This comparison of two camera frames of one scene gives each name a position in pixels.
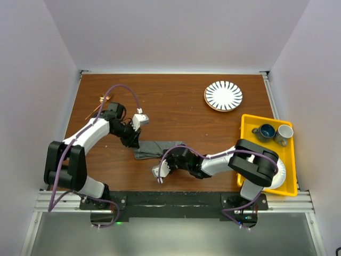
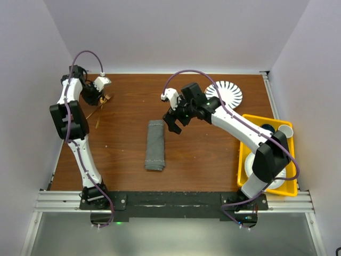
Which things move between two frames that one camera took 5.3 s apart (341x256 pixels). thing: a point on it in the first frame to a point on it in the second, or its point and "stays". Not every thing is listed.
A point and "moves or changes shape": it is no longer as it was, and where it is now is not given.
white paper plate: [279, 177] stays
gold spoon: [100, 100] stays
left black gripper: [132, 140] to [94, 100]
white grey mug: [284, 132] stays
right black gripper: [168, 157] to [171, 116]
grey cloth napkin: [153, 149] moves or changes shape
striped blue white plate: [223, 96] stays
